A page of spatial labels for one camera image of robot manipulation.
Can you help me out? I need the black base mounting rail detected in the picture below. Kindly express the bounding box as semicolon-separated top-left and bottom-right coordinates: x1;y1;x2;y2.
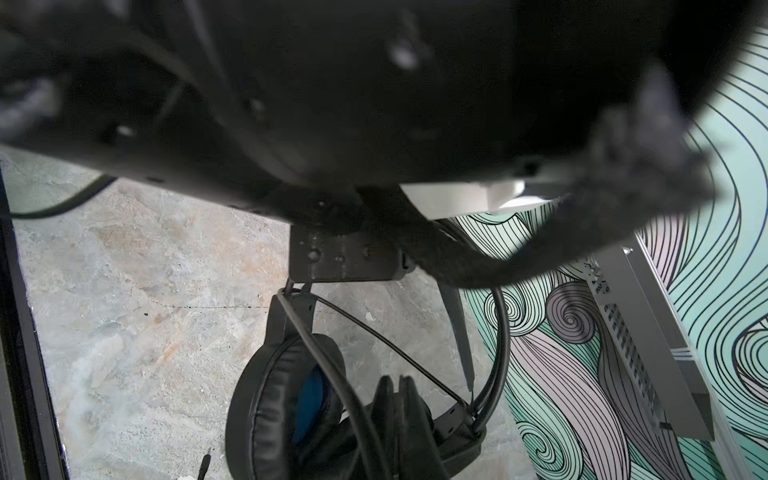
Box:
1;190;70;479

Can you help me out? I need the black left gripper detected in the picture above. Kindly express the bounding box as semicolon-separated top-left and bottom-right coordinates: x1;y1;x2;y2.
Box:
288;225;475;393

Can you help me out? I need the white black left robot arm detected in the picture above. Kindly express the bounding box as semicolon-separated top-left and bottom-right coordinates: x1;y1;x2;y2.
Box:
1;1;767;289

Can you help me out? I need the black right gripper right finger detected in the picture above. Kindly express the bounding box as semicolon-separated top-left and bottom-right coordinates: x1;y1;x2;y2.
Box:
398;376;449;480

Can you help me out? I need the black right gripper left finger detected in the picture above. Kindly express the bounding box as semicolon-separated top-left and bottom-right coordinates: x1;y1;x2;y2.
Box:
367;376;398;479

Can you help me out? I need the black perforated wall tray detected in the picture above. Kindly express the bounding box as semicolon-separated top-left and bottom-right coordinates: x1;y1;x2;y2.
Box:
587;234;716;442

